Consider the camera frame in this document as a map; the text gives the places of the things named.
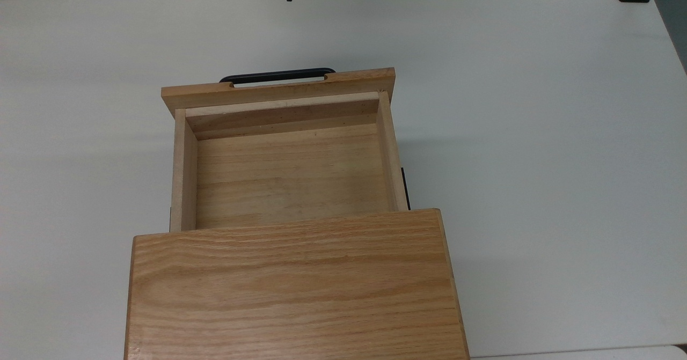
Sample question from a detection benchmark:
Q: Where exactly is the black bar drawer handle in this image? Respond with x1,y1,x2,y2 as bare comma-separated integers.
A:
219,69,337,85

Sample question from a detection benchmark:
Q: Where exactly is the oak drawer with black handle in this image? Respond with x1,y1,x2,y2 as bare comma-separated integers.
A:
161,68,411,232

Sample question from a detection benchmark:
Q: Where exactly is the oak wooden drawer cabinet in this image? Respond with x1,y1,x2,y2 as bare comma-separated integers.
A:
125,208,470,360

